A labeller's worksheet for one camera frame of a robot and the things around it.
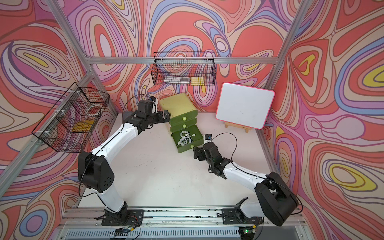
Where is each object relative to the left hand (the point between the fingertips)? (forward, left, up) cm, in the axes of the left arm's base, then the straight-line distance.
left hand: (165, 114), depth 87 cm
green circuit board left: (-54, +17, -25) cm, 62 cm away
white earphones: (-4, -10, -22) cm, 25 cm away
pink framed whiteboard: (+14, -52, -6) cm, 54 cm away
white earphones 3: (-3, -15, -22) cm, 27 cm away
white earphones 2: (+2, -11, -21) cm, 24 cm away
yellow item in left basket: (-15, +37, +7) cm, 41 cm away
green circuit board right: (-55, -44, -25) cm, 74 cm away
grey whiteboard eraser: (+21, +38, -22) cm, 48 cm away
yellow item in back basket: (+18, -19, +11) cm, 29 cm away
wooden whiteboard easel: (+8, -49, -20) cm, 53 cm away
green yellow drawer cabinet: (+1, -11, -4) cm, 11 cm away
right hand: (-16, -22, -15) cm, 31 cm away
